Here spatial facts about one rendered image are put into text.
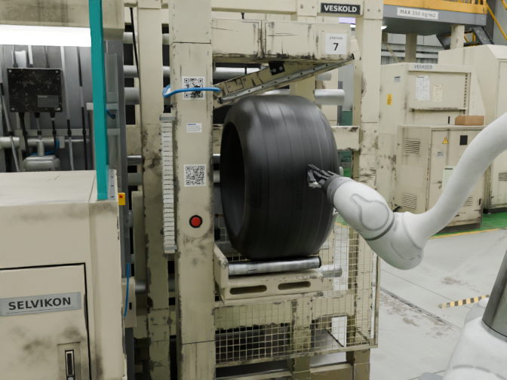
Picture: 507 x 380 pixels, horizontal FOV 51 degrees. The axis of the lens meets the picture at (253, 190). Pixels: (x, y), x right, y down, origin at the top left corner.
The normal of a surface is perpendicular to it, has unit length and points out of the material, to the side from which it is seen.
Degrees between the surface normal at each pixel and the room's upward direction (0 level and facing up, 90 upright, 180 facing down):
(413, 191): 90
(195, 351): 90
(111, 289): 90
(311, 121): 45
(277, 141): 60
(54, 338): 90
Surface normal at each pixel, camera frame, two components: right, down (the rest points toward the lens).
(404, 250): -0.07, 0.58
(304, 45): 0.26, 0.15
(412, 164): -0.91, 0.06
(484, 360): -0.63, -0.19
